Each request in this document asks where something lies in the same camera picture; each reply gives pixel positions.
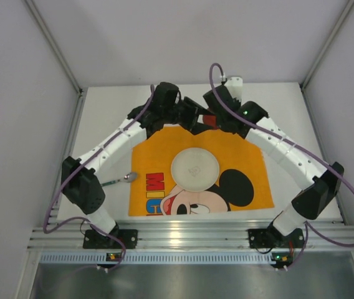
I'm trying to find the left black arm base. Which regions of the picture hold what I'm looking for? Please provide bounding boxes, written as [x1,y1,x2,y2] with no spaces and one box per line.
[80,222,138,249]

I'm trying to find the cream round plate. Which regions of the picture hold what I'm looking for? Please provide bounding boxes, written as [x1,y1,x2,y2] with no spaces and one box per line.
[171,148,220,192]

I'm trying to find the aluminium rail frame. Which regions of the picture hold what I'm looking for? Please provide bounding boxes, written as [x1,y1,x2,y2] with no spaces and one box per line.
[26,1,354,298]

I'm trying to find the spoon with green handle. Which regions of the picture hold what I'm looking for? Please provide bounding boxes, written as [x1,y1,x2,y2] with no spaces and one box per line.
[101,172,138,187]

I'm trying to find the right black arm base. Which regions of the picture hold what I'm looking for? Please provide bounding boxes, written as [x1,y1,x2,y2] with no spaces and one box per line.
[247,224,305,249]

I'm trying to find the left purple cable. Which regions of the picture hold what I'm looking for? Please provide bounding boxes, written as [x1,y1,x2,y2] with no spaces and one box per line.
[42,83,156,271]

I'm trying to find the slotted cable duct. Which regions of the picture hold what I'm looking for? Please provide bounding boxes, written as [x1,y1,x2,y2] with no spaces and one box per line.
[39,252,294,265]

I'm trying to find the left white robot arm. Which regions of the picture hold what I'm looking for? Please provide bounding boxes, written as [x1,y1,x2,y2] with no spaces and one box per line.
[60,82,211,235]

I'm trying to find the orange Mickey Mouse placemat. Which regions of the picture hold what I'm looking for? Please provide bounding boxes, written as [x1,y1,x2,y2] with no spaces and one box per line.
[128,126,274,216]

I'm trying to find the purple cable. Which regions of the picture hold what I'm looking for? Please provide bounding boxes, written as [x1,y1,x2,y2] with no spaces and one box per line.
[42,83,156,271]
[208,63,354,271]

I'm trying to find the pink plastic cup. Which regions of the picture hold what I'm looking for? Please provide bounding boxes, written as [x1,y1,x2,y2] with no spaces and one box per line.
[203,115,218,130]

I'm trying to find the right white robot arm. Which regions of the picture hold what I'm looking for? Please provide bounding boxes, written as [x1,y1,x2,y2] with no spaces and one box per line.
[203,77,344,237]

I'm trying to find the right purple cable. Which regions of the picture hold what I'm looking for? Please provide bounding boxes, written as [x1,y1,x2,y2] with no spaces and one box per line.
[208,63,354,271]

